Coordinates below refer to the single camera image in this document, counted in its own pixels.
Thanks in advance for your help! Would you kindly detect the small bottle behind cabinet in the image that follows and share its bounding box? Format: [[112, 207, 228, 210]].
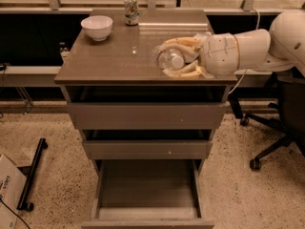
[[59, 42, 70, 61]]

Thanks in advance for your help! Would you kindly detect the white bottle lying down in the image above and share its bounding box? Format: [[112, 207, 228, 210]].
[[194, 31, 212, 39]]

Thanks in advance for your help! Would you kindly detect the black office chair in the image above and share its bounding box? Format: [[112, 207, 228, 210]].
[[228, 68, 305, 171]]

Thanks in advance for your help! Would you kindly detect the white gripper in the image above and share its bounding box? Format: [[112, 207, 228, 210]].
[[158, 33, 239, 78]]

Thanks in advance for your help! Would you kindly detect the cardboard box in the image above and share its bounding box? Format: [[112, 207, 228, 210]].
[[0, 155, 26, 229]]

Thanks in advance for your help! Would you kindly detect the white cable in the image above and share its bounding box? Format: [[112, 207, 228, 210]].
[[228, 8, 261, 95]]

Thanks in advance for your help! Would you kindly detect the grey top drawer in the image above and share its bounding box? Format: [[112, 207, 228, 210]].
[[68, 103, 226, 130]]

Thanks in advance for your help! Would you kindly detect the white ceramic bowl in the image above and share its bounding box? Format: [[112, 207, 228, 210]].
[[81, 15, 112, 41]]

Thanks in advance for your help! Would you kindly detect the black wheeled stand base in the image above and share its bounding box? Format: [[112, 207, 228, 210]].
[[17, 138, 49, 212]]

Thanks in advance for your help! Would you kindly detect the black cable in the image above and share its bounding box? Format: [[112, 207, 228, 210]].
[[0, 197, 32, 229]]

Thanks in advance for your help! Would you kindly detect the green white drink can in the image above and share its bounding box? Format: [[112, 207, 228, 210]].
[[124, 0, 139, 26]]

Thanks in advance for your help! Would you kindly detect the grey drawer cabinet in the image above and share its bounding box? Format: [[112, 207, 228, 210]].
[[54, 9, 238, 229]]

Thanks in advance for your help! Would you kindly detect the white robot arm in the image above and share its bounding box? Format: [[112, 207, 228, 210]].
[[155, 10, 305, 78]]

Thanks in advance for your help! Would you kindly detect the clear water bottle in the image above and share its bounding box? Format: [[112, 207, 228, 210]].
[[152, 46, 186, 70]]

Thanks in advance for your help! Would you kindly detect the grey middle drawer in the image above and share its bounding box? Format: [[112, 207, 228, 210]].
[[83, 140, 213, 160]]

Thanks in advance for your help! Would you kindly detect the grey open bottom drawer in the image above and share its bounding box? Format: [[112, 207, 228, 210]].
[[81, 159, 214, 229]]

